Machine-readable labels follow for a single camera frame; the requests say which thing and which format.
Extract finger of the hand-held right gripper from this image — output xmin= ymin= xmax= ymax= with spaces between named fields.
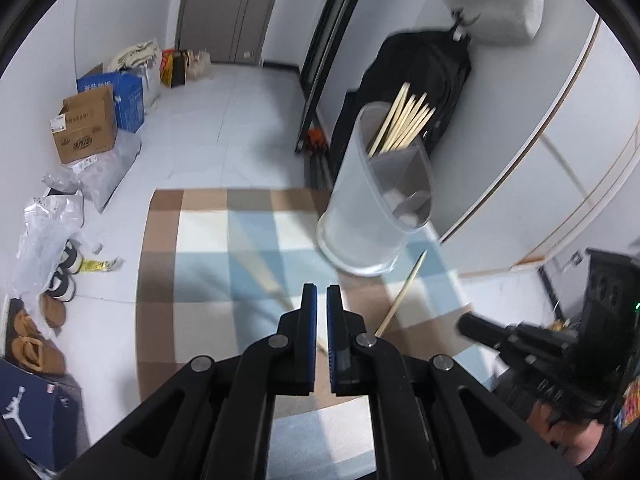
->
xmin=457 ymin=311 xmax=577 ymax=377

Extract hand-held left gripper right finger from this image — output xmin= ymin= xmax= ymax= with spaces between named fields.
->
xmin=326 ymin=284 xmax=583 ymax=480

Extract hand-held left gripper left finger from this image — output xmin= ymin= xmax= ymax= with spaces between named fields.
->
xmin=65 ymin=282 xmax=319 ymax=480

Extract single wooden chopstick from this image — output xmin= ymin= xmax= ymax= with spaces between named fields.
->
xmin=374 ymin=250 xmax=428 ymax=338

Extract white plastic utensil holder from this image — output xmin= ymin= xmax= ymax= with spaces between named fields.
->
xmin=316 ymin=101 xmax=435 ymax=277

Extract bundle of wooden chopsticks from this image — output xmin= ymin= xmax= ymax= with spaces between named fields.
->
xmin=367 ymin=81 xmax=437 ymax=157

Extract person's right hand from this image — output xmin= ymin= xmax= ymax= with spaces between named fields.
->
xmin=527 ymin=400 xmax=608 ymax=468

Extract checked blue brown cloth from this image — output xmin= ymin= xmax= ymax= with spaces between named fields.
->
xmin=135 ymin=187 xmax=506 ymax=480

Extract black folded stand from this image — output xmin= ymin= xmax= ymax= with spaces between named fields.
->
xmin=304 ymin=152 xmax=335 ymax=192

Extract white wardrobe with wood trim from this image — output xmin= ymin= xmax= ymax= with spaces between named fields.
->
xmin=440 ymin=15 xmax=640 ymax=281

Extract yellow wrapper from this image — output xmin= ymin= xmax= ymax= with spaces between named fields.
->
xmin=80 ymin=256 xmax=125 ymax=275

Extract tan suede boot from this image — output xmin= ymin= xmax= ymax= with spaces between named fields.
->
xmin=39 ymin=292 xmax=67 ymax=329
xmin=11 ymin=335 xmax=66 ymax=376
xmin=7 ymin=309 xmax=46 ymax=341

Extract grey plastic mailing bag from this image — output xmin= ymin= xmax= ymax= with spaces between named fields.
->
xmin=42 ymin=132 xmax=142 ymax=213

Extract black backpack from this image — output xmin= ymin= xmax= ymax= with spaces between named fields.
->
xmin=330 ymin=30 xmax=473 ymax=158

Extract crumpled clear plastic bags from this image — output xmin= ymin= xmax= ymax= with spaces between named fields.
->
xmin=12 ymin=192 xmax=103 ymax=306

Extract dark blue shoebox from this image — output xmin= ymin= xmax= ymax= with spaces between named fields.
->
xmin=0 ymin=357 xmax=76 ymax=472

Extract beige shopping bag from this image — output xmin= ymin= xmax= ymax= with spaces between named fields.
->
xmin=185 ymin=49 xmax=214 ymax=81

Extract blue cardboard box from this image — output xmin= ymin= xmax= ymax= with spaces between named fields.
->
xmin=76 ymin=62 xmax=147 ymax=133

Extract white plastic bag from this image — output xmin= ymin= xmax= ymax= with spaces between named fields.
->
xmin=135 ymin=57 xmax=164 ymax=109

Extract red and yellow bag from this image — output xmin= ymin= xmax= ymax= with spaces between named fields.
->
xmin=160 ymin=49 xmax=188 ymax=89

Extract black framed glass door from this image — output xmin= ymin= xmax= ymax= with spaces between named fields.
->
xmin=294 ymin=0 xmax=388 ymax=153

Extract brown cardboard box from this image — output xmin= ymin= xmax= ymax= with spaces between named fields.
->
xmin=49 ymin=85 xmax=119 ymax=165

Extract cream folded cloth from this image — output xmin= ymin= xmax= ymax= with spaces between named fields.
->
xmin=107 ymin=40 xmax=160 ymax=72

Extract grey double door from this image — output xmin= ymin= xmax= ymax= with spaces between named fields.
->
xmin=175 ymin=0 xmax=288 ymax=66

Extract metal wall hook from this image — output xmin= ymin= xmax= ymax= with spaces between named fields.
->
xmin=450 ymin=7 xmax=482 ymax=41

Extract grey drawstring backpack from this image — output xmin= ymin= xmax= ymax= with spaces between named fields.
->
xmin=420 ymin=0 xmax=546 ymax=47

